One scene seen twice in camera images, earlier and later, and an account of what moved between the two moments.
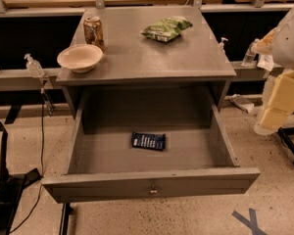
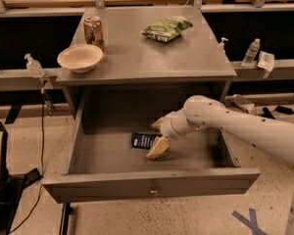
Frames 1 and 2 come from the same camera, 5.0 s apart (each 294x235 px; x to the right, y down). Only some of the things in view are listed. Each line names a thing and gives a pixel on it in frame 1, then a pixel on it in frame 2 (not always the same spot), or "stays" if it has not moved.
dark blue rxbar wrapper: [149, 140] stays
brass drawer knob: [153, 191] stays
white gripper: [290, 44] → [167, 126]
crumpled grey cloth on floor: [240, 102] stays
